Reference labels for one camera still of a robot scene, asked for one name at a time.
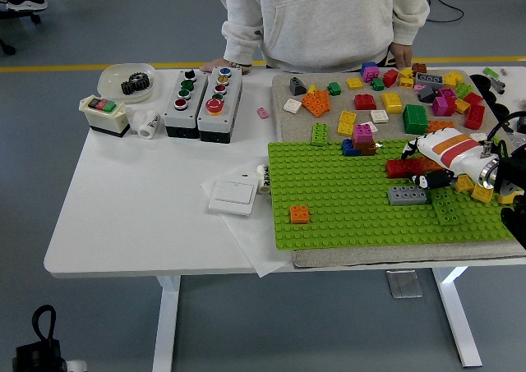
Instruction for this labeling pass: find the person's right hand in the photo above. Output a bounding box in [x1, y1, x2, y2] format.
[200, 58, 251, 76]

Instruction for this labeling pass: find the large yellow brick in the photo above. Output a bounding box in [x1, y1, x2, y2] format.
[380, 91, 403, 114]

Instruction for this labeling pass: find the white pipe fitting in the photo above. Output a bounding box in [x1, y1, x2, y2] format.
[126, 109, 145, 135]

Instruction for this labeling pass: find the person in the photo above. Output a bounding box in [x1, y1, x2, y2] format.
[200, 0, 435, 76]

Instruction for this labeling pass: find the yellow long brick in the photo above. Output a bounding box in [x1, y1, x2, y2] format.
[336, 110, 358, 137]

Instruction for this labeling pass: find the orange square brick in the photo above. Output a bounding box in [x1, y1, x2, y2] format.
[289, 205, 311, 224]

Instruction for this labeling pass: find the white wall switch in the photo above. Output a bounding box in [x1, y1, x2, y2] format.
[208, 172, 258, 217]

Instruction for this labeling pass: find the black floor cable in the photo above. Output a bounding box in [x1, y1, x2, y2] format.
[422, 0, 526, 23]

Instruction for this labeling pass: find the large dark green brick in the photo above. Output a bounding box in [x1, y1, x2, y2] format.
[401, 103, 429, 135]

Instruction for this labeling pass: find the grey four-button control box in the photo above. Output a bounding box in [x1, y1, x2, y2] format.
[163, 70, 209, 139]

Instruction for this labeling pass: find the small white labelled tube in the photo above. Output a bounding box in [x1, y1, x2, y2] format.
[256, 164, 271, 195]

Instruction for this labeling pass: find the dark grey long brick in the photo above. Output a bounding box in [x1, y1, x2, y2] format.
[415, 71, 445, 86]

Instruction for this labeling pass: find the grey-brown mat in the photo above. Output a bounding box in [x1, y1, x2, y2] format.
[270, 70, 526, 269]

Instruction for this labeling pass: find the green studded baseplate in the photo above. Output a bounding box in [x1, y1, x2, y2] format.
[266, 138, 517, 252]

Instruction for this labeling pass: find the lime green long plate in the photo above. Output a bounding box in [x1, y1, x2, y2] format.
[431, 189, 464, 227]

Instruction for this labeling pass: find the person's left hand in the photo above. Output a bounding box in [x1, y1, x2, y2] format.
[388, 41, 413, 71]

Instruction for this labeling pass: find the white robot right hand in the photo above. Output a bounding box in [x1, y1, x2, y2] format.
[400, 127, 496, 191]

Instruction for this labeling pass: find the tall red brick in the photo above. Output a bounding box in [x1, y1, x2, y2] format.
[464, 103, 487, 130]

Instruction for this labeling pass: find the red long brick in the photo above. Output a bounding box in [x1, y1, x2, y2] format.
[385, 158, 424, 179]

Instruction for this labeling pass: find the large white labelled tube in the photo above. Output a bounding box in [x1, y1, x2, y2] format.
[137, 112, 162, 140]

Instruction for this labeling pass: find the white table leg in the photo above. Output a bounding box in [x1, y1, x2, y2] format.
[431, 266, 484, 369]
[152, 275, 182, 372]

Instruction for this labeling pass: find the clear floor plate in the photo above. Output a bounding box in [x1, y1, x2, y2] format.
[385, 269, 424, 300]

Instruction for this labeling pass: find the red square brick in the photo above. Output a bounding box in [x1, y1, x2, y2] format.
[354, 94, 378, 111]

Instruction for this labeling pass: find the grey emergency-stop control box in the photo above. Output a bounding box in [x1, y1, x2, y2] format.
[196, 67, 243, 145]

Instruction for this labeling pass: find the orange wedge brick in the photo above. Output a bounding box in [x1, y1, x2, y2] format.
[301, 89, 333, 117]

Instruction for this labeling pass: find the black white sneaker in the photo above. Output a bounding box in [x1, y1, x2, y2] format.
[6, 0, 48, 12]

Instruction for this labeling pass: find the large magenta brick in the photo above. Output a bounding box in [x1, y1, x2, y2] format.
[431, 96, 455, 117]

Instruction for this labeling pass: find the beige red-green switch box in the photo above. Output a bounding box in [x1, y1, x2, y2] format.
[78, 94, 131, 140]

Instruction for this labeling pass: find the white paper sheet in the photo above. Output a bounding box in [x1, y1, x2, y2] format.
[200, 162, 297, 278]

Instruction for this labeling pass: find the white plastic bowl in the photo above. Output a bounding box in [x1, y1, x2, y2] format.
[97, 62, 158, 104]

